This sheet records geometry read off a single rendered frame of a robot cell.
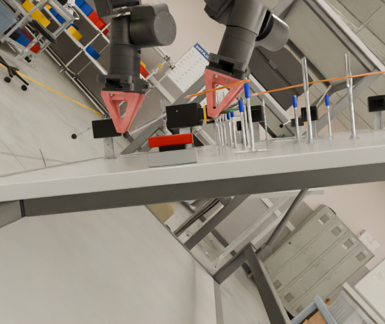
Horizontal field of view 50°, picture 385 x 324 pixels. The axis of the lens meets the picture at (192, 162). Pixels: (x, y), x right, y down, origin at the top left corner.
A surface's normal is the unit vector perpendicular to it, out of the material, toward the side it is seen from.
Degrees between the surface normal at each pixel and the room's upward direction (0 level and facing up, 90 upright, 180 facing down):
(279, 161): 90
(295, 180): 90
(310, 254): 90
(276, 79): 90
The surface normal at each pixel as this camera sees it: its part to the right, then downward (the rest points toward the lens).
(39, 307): 0.73, -0.68
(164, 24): 0.78, 0.10
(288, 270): -0.13, -0.06
